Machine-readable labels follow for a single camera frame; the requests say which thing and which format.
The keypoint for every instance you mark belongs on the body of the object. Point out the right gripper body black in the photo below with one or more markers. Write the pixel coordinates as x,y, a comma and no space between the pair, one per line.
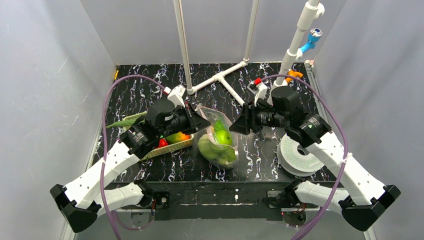
248,118

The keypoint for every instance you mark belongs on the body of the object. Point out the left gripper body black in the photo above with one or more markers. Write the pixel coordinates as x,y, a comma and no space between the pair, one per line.
191,116

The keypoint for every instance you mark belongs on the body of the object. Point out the green apple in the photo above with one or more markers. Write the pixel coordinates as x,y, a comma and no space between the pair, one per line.
223,137

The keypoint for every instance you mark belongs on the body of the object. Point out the clear zip top bag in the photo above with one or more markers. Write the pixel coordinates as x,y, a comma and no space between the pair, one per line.
217,143

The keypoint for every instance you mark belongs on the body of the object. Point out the green bitter gourd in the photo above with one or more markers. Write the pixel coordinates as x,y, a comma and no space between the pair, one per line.
221,156

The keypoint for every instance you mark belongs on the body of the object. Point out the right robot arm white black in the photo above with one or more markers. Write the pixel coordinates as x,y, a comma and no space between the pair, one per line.
363,198

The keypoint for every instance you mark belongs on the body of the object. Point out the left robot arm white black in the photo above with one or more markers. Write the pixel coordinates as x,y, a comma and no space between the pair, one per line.
84,199

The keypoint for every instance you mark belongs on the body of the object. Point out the orange green mango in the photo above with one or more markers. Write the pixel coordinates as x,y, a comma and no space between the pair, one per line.
177,138

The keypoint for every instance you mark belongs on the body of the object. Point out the cream woven basket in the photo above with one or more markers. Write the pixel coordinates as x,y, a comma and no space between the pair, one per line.
167,149

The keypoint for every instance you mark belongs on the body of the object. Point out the red tomato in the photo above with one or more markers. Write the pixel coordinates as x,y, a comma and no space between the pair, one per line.
162,143

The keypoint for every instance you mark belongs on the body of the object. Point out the orange clamp fitting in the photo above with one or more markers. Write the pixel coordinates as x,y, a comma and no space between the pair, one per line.
292,74

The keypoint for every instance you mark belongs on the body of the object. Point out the blue clamp fitting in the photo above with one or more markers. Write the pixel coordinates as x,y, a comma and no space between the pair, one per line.
314,36

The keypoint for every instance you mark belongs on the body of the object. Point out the white jointed pipe stand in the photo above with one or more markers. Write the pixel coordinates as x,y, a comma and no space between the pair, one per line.
312,10

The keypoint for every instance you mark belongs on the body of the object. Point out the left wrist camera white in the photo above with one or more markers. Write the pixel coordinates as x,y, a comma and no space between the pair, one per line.
176,95

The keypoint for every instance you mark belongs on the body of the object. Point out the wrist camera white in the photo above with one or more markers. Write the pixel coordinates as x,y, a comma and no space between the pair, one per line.
176,95
259,89

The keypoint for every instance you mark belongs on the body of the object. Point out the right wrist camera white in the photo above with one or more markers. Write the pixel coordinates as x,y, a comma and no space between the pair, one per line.
259,89

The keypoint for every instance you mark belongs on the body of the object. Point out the white pvc pipe frame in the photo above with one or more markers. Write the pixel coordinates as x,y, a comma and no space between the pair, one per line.
215,31

